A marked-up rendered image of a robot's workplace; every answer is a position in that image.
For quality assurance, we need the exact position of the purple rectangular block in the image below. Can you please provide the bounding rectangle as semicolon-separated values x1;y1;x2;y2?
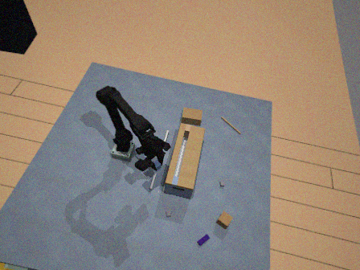
197;234;210;246

